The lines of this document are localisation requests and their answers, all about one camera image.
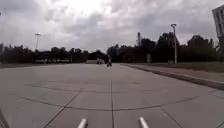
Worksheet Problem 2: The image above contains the person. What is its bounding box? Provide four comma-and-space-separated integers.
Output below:
106, 56, 113, 68

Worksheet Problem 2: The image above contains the grey concrete slab pavement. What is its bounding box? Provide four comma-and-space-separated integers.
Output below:
0, 63, 224, 128

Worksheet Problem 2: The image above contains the tall chimney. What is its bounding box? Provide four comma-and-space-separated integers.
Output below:
136, 31, 142, 48

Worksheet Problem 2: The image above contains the sign board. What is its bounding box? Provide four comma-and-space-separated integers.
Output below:
146, 53, 152, 64

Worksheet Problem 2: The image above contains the row of trees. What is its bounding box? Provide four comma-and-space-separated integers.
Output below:
0, 31, 224, 65

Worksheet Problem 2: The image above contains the grey stone kerb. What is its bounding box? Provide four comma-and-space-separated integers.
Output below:
121, 63, 224, 91

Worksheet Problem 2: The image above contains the robot's own part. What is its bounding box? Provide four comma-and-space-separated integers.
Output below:
77, 117, 88, 128
138, 116, 150, 128

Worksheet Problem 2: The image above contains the grass strip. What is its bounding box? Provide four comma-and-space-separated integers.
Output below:
146, 61, 224, 74

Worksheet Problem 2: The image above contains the grey building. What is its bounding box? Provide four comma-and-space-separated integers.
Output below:
211, 3, 224, 41

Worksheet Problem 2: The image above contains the tall lamp post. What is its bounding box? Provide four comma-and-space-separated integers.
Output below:
170, 23, 179, 65
33, 32, 42, 52

